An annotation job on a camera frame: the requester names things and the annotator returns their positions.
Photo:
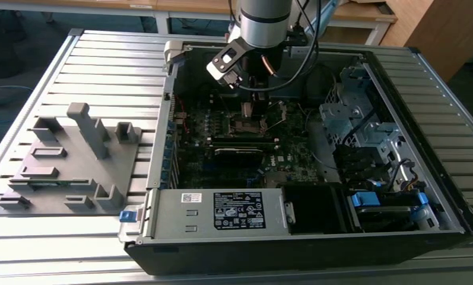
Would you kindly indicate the metal CPU socket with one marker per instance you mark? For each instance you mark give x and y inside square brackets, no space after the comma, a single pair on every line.
[244,127]

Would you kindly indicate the black RAM slot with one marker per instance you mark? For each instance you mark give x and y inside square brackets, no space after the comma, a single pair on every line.
[240,144]
[240,138]

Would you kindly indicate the pale blue teach pendant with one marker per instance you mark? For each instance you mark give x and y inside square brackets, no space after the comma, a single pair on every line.
[328,15]

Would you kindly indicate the silver metal drive cage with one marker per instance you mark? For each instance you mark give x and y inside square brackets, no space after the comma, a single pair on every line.
[339,112]

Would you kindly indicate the grey case latch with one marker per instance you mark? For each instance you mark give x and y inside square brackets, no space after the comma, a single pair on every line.
[172,50]

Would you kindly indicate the wooden top desk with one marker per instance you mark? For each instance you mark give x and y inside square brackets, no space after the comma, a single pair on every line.
[82,2]
[363,15]

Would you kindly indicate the green motherboard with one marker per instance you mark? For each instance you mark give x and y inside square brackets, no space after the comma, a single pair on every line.
[296,148]

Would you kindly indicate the black graphics card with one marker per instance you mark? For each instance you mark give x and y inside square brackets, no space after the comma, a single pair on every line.
[239,161]

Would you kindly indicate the black disk bay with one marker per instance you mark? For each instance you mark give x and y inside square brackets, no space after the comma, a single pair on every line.
[359,161]

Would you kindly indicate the wooden cabinet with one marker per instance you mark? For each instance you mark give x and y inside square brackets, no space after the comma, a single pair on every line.
[439,29]

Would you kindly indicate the black plastic shroud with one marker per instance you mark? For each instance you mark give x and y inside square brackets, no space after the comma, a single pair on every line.
[312,207]

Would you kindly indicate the white barcode sticker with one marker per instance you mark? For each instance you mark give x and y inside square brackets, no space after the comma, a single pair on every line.
[192,197]

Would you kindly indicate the black power supply label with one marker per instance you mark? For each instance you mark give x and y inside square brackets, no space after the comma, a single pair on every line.
[239,210]

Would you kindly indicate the blue disk carrier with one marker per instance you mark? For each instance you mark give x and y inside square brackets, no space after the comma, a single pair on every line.
[365,199]

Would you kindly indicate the grey power supply unit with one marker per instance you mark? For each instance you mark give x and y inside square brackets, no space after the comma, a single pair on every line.
[169,213]

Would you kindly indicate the black hard disk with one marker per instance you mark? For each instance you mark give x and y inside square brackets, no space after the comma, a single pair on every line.
[383,218]

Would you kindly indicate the grey plastic parts rack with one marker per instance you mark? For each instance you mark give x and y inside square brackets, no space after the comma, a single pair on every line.
[82,166]

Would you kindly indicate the blue case latch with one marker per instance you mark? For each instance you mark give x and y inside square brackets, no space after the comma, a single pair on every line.
[126,216]

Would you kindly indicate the black open PC case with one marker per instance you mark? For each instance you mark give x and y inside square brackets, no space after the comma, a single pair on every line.
[260,255]

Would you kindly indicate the green RAM stick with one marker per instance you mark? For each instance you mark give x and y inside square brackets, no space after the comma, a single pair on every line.
[50,184]

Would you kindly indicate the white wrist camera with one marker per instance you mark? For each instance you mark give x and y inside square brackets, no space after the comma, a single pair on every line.
[221,63]

